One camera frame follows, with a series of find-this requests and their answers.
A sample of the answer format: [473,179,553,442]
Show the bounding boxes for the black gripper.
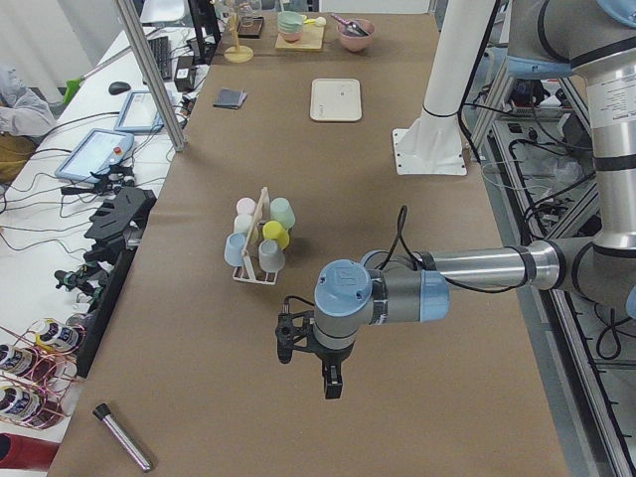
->
[313,342,354,399]

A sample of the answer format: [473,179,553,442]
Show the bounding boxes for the green plastic cup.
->
[269,197,296,230]

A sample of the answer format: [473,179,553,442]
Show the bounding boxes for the cream rabbit tray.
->
[309,79,363,122]

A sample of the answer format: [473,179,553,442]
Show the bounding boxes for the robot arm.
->
[307,1,635,398]

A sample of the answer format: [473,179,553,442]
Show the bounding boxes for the grey plastic cup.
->
[258,239,285,273]

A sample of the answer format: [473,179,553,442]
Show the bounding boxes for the yellow plastic cup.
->
[262,220,290,250]

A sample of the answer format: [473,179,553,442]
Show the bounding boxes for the blue plastic cup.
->
[224,233,246,267]

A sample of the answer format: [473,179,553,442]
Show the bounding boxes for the cream plastic cup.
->
[234,214,259,244]

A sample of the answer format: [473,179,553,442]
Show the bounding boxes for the pink plastic cup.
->
[236,197,257,217]

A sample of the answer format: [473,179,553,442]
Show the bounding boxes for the metal tube black cap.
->
[92,402,154,472]

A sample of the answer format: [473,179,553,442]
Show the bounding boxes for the black plastic stand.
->
[83,187,157,264]

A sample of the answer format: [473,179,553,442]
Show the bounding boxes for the bottle in copper holder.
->
[34,319,82,353]

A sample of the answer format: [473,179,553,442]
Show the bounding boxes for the folded grey cloth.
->
[213,88,247,109]

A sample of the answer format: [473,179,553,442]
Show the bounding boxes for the blue teach pendant near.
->
[55,128,134,183]

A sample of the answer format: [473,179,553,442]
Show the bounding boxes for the blue teach pendant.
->
[55,128,134,183]
[114,90,163,134]

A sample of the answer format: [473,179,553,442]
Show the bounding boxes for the blue teach pendant far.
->
[114,90,163,134]

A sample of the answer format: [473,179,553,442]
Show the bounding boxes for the pink bowl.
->
[337,19,376,53]

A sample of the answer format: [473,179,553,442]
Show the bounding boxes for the wooden mug tree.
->
[222,1,253,64]

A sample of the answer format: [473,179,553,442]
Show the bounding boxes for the wooden cutting board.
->
[274,24,325,52]

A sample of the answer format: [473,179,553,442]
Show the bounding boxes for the metal scoop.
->
[331,13,370,37]

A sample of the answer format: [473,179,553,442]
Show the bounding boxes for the stacked green bowls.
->
[277,11,306,43]

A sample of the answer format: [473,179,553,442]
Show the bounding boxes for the black computer mouse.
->
[108,81,131,95]

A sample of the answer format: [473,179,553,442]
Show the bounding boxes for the black keyboard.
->
[148,36,172,81]

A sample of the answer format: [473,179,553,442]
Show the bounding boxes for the person in light shirt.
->
[1,65,56,137]

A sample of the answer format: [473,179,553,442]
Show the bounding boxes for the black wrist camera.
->
[275,295,316,364]

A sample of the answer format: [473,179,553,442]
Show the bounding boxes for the white wire cup rack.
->
[232,187,278,286]

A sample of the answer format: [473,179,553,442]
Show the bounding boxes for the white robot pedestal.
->
[393,0,500,176]

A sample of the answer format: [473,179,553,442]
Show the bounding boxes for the aluminium frame post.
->
[113,0,186,152]

